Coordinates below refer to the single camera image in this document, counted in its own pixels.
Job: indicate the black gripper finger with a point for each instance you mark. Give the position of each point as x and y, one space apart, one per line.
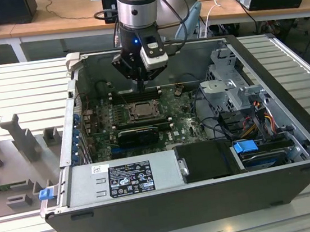
155 73
126 67

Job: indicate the CPU socket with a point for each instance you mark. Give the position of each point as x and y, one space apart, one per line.
144 110

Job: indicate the black RAM stick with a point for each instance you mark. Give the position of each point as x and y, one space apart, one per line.
152 90
133 98

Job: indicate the small black PC tower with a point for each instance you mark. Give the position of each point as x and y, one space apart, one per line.
107 3

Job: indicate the wooden desk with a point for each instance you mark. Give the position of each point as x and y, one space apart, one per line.
75 21

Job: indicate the green motherboard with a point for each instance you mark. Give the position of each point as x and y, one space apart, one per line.
185 129

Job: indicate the black graphics card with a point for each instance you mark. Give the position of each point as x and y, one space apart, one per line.
138 137

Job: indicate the pale blue teach pendant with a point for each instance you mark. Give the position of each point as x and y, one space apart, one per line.
194 17

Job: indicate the silver metal disk bay cage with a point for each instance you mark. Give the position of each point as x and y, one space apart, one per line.
225 90

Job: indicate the black label sticker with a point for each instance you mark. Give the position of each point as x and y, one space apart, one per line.
130 178

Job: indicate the blue disk carrier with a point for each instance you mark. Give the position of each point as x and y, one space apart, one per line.
245 146

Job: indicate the silver power supply unit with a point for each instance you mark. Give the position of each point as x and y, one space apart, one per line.
81 187

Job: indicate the hard disk drive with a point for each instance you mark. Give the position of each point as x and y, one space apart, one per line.
265 160

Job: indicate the black open PC case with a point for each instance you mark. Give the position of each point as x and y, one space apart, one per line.
184 214

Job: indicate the grey parts rack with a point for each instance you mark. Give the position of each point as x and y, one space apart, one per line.
14 164

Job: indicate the blue plastic case latch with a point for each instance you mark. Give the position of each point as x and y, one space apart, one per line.
46 194

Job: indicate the green RAM stick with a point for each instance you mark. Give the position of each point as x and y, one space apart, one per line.
5 187

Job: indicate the large white wrist camera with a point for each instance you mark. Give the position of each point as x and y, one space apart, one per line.
155 58

